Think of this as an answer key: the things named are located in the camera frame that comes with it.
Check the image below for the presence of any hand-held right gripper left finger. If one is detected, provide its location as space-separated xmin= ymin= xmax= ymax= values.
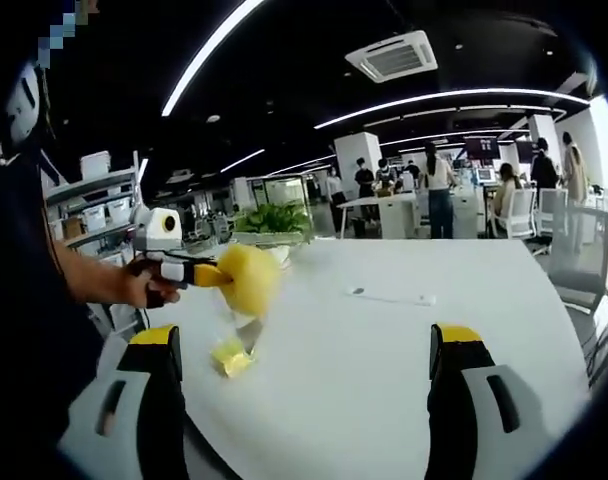
xmin=58 ymin=324 xmax=188 ymax=480

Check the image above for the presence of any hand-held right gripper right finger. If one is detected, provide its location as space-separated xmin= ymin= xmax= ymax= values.
xmin=426 ymin=322 xmax=568 ymax=480

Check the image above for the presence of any round yellow silicone block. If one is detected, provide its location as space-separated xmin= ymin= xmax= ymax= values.
xmin=218 ymin=243 xmax=282 ymax=317

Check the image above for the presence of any ridged yellow silicone block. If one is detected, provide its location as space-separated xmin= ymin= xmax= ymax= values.
xmin=210 ymin=337 xmax=259 ymax=380

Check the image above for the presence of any person's left hand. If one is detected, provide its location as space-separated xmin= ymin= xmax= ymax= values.
xmin=122 ymin=255 xmax=183 ymax=310

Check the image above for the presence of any metal storage shelf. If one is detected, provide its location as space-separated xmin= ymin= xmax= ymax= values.
xmin=43 ymin=151 xmax=151 ymax=254

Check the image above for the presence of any clear plastic wrap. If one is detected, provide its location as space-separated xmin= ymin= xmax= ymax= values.
xmin=207 ymin=289 xmax=266 ymax=362

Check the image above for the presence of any white plant pot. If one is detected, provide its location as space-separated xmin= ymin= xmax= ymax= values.
xmin=263 ymin=243 xmax=294 ymax=267

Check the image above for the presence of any green potted plant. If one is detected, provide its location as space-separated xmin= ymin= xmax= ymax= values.
xmin=231 ymin=202 xmax=311 ymax=246

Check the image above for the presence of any person's dark clothing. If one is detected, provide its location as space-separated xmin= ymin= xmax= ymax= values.
xmin=0 ymin=144 xmax=108 ymax=480

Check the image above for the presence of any white worn device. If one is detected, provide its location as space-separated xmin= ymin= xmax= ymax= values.
xmin=4 ymin=63 xmax=44 ymax=147

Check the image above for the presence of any curved ceiling light strip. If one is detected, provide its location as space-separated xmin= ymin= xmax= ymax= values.
xmin=313 ymin=88 xmax=591 ymax=131
xmin=160 ymin=0 xmax=266 ymax=118

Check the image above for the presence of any white office chair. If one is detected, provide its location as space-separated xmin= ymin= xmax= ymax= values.
xmin=503 ymin=187 xmax=537 ymax=240

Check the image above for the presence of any white background table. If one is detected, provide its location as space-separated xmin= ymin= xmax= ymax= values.
xmin=335 ymin=192 xmax=421 ymax=240

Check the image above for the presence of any ceiling air conditioner unit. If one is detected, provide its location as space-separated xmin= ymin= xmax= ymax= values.
xmin=344 ymin=29 xmax=439 ymax=84

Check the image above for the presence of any white table cable strip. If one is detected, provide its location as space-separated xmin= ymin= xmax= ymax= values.
xmin=346 ymin=285 xmax=437 ymax=307

